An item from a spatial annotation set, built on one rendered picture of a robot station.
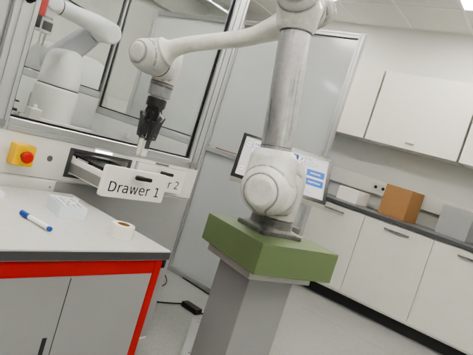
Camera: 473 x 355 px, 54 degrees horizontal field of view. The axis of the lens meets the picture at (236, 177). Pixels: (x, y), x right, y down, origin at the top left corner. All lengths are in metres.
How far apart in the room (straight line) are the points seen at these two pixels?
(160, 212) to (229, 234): 0.67
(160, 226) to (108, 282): 0.92
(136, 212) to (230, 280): 0.62
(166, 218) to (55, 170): 0.63
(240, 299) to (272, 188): 0.45
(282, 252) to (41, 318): 0.72
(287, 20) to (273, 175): 0.48
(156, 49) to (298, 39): 0.48
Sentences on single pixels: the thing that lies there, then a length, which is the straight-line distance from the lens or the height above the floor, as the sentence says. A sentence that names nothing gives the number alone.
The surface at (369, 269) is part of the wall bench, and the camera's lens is 4.35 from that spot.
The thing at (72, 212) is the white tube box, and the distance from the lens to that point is 1.50.
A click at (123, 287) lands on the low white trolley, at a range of 1.40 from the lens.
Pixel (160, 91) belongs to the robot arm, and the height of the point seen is 1.23.
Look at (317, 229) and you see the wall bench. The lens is 4.53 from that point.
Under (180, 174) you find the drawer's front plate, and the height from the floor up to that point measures 0.91.
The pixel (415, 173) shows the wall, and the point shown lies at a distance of 5.01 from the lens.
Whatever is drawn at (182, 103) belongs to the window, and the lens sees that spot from 2.14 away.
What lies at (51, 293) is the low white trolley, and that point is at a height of 0.64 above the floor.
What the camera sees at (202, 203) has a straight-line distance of 3.66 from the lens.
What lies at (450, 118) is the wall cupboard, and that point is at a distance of 4.66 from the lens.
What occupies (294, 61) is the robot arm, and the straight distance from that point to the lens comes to 1.49.
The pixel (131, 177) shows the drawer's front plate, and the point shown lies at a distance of 1.72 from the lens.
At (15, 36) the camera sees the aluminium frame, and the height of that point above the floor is 1.24.
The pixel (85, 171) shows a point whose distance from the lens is 1.77.
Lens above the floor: 1.13
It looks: 4 degrees down
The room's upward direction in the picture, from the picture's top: 17 degrees clockwise
